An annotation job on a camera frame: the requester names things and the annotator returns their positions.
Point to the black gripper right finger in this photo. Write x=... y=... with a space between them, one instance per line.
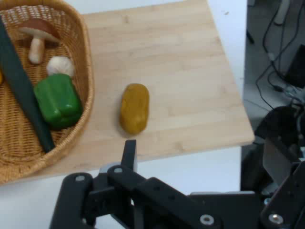
x=290 y=202

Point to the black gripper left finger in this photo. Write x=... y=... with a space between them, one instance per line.
x=152 y=190

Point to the brown toy potato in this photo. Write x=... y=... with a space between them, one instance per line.
x=134 y=107

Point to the grey metal plate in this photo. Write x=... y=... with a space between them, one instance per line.
x=276 y=159

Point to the black chair base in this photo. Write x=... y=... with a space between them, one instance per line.
x=278 y=121

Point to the green toy bell pepper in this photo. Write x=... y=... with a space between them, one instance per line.
x=57 y=100

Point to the light wooden cutting board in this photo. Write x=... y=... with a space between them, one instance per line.
x=166 y=59

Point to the black computer tower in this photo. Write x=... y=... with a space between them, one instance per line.
x=297 y=66

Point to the oval wicker basket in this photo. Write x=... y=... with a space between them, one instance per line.
x=14 y=143

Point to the white toy garlic bulb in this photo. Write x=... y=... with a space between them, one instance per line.
x=59 y=65

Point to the yellow toy bell pepper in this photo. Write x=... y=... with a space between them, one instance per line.
x=1 y=77

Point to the white metal leg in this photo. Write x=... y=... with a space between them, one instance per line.
x=281 y=12

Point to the toy mushroom brown cap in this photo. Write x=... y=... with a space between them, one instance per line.
x=40 y=27

